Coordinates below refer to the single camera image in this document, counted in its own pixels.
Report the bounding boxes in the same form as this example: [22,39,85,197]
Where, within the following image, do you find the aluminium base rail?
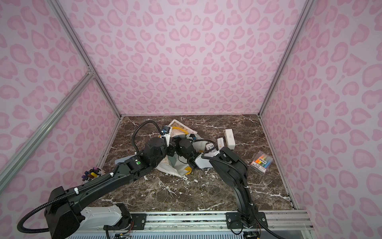
[55,210,317,239]

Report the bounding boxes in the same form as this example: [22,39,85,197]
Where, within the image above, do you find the white clock orange key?
[217,137,225,150]

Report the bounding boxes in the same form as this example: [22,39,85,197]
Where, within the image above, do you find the white rectangular digital clock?
[224,129,236,150]

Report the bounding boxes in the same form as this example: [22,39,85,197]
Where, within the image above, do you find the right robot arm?
[170,137,258,228]

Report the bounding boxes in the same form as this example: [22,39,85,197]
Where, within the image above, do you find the coloured items left edge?
[81,167,103,182]

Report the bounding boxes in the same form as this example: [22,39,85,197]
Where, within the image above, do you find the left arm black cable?
[16,119,163,234]

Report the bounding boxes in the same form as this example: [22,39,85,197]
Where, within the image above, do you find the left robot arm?
[44,137,176,239]

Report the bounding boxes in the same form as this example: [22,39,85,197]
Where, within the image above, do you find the white canvas bag yellow handles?
[156,119,203,178]

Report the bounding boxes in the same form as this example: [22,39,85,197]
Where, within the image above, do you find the left frame aluminium strut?
[1,70,94,192]

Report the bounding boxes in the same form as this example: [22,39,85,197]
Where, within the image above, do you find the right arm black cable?
[190,138,284,239]

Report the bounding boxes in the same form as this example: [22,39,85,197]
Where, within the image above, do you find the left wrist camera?
[161,125,172,136]

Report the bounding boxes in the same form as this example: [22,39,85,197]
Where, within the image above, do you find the clear marker pack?
[249,151,274,174]

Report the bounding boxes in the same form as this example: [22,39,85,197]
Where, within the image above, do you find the small white digital clock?
[205,142,216,153]

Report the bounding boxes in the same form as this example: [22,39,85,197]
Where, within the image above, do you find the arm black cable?
[16,119,163,234]
[190,138,284,239]

